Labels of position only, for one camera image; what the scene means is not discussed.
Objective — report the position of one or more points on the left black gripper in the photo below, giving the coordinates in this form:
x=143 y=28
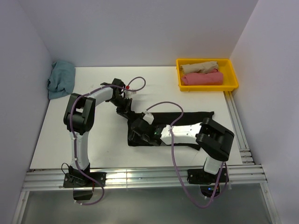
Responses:
x=125 y=112

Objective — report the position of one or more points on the pink rolled t-shirt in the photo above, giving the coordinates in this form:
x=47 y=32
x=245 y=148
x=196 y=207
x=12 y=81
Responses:
x=203 y=79

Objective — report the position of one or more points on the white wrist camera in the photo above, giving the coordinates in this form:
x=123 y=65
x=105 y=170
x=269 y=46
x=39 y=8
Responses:
x=148 y=117
x=128 y=91

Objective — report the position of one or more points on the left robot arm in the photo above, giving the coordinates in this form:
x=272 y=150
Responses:
x=79 y=118

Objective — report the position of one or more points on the blue crumpled t-shirt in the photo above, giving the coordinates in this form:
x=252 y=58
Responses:
x=62 y=80

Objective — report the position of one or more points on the beige rolled t-shirt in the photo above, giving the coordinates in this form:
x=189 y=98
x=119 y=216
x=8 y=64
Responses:
x=205 y=67

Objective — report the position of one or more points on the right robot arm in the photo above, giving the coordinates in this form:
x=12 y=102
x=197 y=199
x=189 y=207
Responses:
x=215 y=139

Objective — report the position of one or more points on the yellow plastic bin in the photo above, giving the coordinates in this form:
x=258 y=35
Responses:
x=230 y=82

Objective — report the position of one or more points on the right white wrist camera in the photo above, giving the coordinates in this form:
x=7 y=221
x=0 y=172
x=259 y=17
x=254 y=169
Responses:
x=148 y=117

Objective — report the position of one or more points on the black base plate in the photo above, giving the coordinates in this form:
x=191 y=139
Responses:
x=74 y=179
x=199 y=176

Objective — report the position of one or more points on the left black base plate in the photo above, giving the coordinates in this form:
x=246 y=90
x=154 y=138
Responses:
x=74 y=179

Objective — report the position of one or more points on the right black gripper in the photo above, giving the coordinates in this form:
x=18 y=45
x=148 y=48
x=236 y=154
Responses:
x=133 y=136

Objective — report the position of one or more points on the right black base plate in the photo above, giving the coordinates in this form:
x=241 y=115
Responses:
x=199 y=176

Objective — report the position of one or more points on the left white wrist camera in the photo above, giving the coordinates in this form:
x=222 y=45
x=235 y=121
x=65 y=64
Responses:
x=128 y=91

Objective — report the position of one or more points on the aluminium mounting rail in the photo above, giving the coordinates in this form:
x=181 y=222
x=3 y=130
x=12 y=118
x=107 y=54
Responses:
x=127 y=178

